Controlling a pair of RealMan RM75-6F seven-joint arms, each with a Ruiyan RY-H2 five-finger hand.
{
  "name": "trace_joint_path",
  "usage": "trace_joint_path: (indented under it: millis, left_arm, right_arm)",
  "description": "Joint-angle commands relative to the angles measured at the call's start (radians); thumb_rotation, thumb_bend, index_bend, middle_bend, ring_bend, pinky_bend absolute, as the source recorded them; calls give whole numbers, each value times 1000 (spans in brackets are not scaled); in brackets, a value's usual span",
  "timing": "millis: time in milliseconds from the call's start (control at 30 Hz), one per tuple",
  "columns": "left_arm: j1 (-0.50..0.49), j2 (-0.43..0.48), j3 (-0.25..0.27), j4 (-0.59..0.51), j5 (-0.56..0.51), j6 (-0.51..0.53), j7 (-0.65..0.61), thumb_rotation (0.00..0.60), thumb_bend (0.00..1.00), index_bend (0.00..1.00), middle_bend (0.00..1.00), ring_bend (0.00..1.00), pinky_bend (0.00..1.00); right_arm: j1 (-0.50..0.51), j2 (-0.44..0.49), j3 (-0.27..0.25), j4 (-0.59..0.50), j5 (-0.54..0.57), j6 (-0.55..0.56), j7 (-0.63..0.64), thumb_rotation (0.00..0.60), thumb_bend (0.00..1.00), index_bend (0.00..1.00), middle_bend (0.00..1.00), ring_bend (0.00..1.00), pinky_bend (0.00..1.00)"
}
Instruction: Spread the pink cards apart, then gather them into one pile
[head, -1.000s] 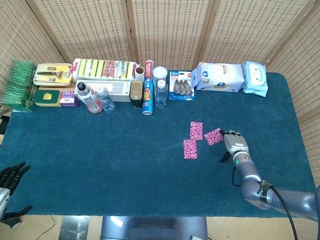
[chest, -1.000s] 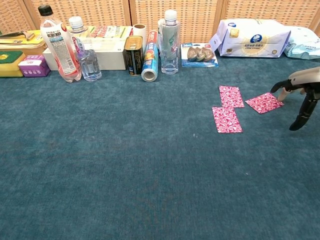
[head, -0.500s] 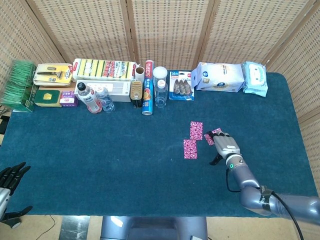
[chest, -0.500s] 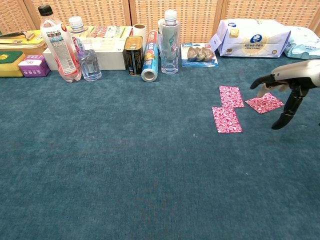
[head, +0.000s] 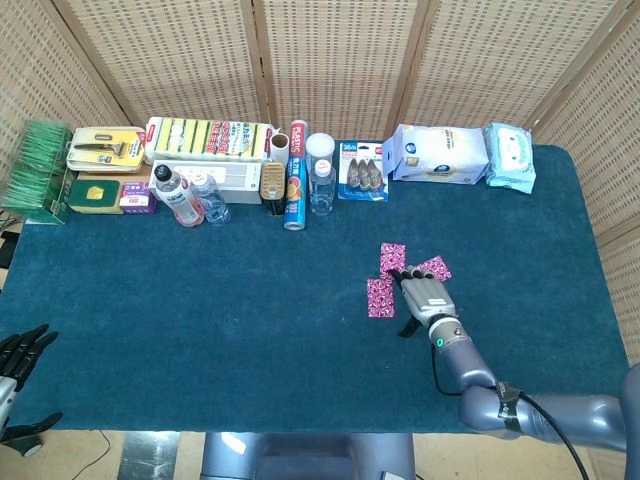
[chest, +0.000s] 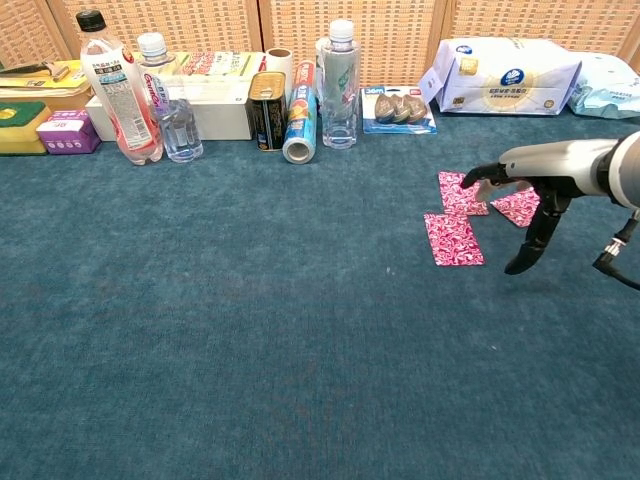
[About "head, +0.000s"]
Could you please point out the white tissue pack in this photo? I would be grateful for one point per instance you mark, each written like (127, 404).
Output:
(435, 155)

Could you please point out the pink patterned square tile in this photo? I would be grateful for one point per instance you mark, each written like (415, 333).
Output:
(392, 257)
(380, 300)
(437, 267)

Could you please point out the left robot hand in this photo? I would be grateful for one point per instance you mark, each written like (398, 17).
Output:
(20, 350)

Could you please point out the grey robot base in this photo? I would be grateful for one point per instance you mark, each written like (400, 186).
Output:
(300, 455)

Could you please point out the small purple box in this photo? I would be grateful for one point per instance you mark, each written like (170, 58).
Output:
(137, 200)

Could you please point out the white paper roll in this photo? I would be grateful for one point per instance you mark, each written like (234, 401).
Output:
(280, 147)

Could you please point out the black and gold tin can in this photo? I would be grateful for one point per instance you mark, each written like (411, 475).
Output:
(273, 185)

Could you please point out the black caster wheel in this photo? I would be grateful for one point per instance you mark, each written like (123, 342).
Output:
(27, 447)

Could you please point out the black floor equipment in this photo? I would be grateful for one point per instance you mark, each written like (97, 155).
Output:
(7, 250)

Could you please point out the blue blister pack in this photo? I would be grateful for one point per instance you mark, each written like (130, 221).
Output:
(362, 172)

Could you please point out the flat brown cardboard box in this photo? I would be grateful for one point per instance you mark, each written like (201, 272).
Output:
(135, 175)

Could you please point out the green tea bag box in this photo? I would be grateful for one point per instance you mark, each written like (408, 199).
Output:
(35, 170)

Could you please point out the pink drink bottle black cap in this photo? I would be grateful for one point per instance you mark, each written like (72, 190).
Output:
(180, 205)

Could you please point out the long white box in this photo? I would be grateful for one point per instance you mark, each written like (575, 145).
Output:
(235, 180)

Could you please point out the green and yellow scouring sponge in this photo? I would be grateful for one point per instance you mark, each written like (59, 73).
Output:
(95, 197)

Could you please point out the yellow green sponge pack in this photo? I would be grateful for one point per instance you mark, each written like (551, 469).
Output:
(200, 137)

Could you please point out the small water bottle purple label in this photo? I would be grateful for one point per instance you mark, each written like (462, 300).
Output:
(215, 205)

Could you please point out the woven folding screen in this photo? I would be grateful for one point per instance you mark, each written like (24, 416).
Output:
(340, 60)

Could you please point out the light blue wet wipes pack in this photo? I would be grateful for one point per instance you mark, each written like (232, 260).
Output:
(510, 160)

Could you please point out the teal table mat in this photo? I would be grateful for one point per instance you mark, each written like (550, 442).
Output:
(225, 310)

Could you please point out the blue plastic wrap roll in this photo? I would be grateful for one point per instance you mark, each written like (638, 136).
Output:
(295, 190)

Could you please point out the shiny metal floor plate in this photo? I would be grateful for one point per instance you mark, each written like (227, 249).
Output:
(150, 457)

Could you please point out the clear jar white lid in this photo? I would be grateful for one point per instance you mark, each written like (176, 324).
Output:
(320, 150)

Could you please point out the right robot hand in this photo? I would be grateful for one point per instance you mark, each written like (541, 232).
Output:
(430, 300)

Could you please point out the tall clear bottle white cap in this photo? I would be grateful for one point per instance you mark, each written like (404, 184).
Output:
(322, 195)

